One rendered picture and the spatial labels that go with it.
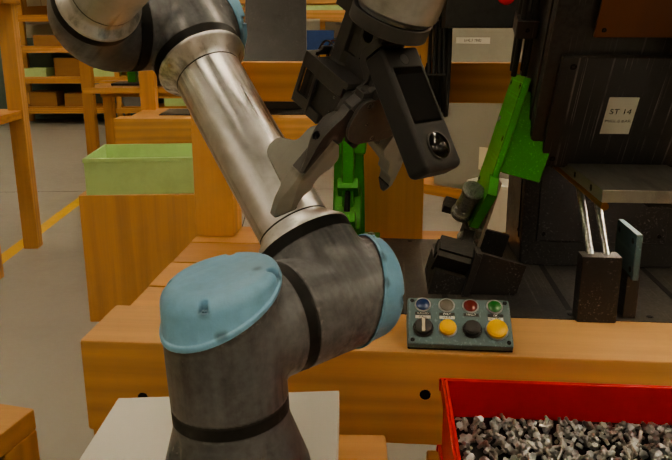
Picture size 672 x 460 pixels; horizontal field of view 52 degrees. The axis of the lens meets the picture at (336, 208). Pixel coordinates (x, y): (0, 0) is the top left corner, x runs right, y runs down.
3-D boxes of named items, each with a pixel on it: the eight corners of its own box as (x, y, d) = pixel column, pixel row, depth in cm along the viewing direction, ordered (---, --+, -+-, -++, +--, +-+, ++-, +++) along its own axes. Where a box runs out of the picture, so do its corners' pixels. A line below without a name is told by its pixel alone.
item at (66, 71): (221, 124, 1032) (215, -33, 977) (16, 125, 1019) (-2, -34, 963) (225, 119, 1084) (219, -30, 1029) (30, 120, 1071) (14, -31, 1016)
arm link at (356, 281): (280, 394, 73) (96, 26, 92) (383, 349, 82) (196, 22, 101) (327, 346, 64) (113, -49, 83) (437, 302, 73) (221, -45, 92)
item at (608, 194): (719, 213, 95) (722, 191, 94) (599, 210, 96) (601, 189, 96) (627, 161, 133) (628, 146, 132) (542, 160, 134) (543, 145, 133)
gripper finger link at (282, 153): (246, 186, 67) (311, 116, 66) (281, 224, 64) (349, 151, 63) (229, 175, 64) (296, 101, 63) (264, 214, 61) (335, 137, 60)
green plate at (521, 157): (530, 212, 115) (574, 90, 109) (482, 199, 115) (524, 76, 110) (518, 197, 126) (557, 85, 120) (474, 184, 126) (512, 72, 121)
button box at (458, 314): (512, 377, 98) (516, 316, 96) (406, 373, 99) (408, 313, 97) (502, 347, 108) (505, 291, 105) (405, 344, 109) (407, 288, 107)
